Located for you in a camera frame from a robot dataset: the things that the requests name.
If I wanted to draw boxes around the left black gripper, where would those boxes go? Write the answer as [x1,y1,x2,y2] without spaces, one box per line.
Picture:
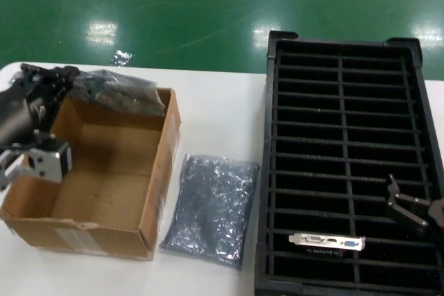
[0,64,80,144]

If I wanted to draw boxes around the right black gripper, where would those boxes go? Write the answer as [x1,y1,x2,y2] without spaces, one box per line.
[384,173,444,233]

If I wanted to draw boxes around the crinkled clear antistatic bag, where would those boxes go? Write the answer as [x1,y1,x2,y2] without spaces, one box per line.
[71,69,166,116]

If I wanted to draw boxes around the black slotted plastic container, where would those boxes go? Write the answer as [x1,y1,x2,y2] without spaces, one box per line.
[253,30,444,296]

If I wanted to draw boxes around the brown cardboard box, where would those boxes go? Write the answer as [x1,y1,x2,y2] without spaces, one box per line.
[0,87,182,261]

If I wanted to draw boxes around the small shiny foil scrap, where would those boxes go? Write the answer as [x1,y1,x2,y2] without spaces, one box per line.
[111,49,135,66]

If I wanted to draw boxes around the left silver wrist bracket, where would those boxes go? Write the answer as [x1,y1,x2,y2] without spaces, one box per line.
[0,129,74,191]

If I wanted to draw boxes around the graphics card with silver bracket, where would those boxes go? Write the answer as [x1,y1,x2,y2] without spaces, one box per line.
[287,233,366,257]

